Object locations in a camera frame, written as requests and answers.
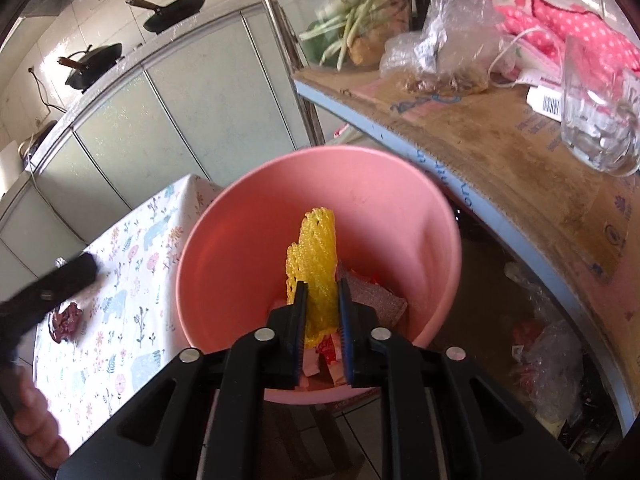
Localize pink white plastic wrapper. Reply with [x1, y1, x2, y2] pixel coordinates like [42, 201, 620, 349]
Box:
[300, 332, 347, 387]

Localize yellow foam net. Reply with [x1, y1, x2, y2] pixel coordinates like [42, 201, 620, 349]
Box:
[285, 207, 340, 346]

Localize grey kitchen cabinet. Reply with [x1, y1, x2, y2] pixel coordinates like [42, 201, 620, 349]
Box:
[1, 0, 308, 286]

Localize person's left hand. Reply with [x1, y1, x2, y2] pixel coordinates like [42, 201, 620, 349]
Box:
[13, 366, 70, 469]

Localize crumpled red blue wrapper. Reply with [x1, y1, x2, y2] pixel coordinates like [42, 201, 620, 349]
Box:
[48, 301, 82, 344]

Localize floral tablecloth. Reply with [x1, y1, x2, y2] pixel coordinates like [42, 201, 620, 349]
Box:
[32, 174, 221, 451]

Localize plastic bags under shelf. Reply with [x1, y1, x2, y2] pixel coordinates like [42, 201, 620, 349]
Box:
[504, 262, 584, 427]

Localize grey silver scouring pad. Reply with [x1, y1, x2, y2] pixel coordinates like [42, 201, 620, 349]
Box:
[344, 272, 408, 328]

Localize pink plastic bin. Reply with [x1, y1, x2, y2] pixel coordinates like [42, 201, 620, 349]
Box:
[176, 145, 462, 405]

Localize black wok left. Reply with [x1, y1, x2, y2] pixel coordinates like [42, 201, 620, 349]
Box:
[58, 42, 122, 92]

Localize black wok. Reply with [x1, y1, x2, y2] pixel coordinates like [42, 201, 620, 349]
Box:
[58, 42, 122, 92]
[126, 0, 206, 35]

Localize metal shelf rack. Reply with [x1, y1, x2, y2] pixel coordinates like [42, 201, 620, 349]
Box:
[260, 0, 639, 430]

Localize black wok right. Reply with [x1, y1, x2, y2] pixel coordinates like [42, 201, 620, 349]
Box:
[126, 0, 206, 35]

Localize glass mug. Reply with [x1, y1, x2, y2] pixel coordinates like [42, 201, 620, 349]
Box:
[561, 37, 639, 177]

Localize clear plastic bag on shelf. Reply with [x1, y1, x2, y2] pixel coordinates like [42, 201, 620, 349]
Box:
[378, 0, 503, 96]

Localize pink polka dot cloth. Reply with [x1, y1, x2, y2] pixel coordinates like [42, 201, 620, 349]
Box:
[490, 0, 639, 84]

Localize vegetables in jar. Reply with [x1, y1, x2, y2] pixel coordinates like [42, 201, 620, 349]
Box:
[282, 0, 412, 72]

